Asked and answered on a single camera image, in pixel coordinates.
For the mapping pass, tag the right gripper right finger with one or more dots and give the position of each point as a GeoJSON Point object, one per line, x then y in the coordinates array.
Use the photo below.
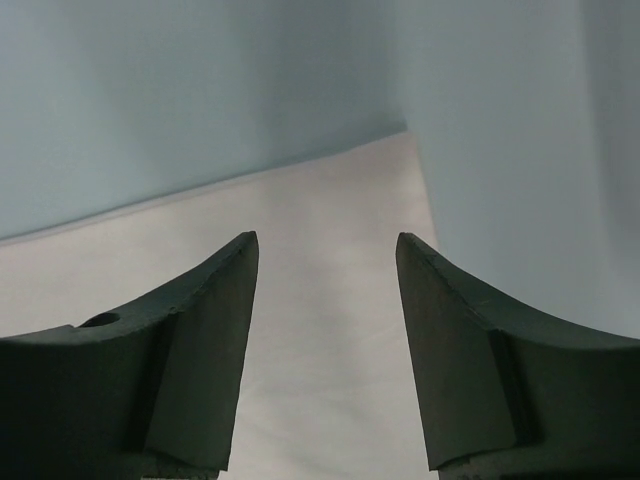
{"type": "Point", "coordinates": [506, 391]}

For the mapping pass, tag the white t shirt red print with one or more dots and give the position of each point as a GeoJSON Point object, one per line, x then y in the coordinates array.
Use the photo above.
{"type": "Point", "coordinates": [328, 389]}

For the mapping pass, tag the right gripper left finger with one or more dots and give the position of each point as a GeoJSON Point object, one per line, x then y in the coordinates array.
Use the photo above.
{"type": "Point", "coordinates": [147, 390]}

